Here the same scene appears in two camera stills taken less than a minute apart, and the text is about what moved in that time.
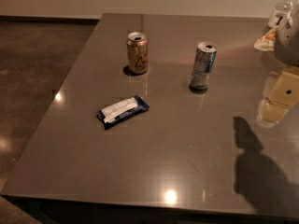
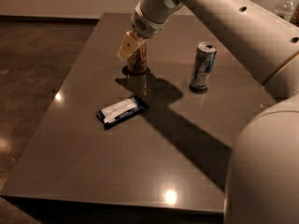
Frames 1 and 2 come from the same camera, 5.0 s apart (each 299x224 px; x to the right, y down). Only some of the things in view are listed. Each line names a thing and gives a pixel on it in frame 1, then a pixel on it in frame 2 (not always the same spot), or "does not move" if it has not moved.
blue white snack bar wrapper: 120,111 does not move
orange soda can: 137,52 does not move
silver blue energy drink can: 203,66 does not move
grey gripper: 288,44 to 145,25
